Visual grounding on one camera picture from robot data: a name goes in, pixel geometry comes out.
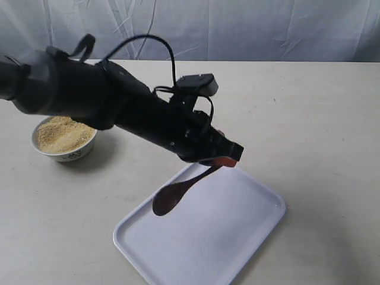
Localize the yellow grains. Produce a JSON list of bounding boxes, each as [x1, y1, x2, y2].
[[37, 116, 95, 154]]

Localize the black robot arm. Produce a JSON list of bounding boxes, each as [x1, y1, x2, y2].
[[1, 34, 243, 167]]

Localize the black camera cable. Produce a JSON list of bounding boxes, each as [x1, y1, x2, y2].
[[102, 34, 215, 125]]

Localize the white wrinkled backdrop curtain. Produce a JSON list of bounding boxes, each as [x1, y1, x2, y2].
[[1, 0, 379, 62]]

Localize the white ceramic bowl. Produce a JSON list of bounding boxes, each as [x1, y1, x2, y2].
[[31, 116, 97, 162]]

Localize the white plastic tray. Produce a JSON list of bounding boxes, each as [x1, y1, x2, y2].
[[113, 167, 286, 284]]

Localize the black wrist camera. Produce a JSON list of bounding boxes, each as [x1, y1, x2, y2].
[[176, 74, 219, 109]]

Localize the dark brown wooden spoon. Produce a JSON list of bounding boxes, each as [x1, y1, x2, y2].
[[152, 166, 221, 217]]

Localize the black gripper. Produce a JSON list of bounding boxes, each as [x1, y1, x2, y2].
[[101, 61, 244, 167]]

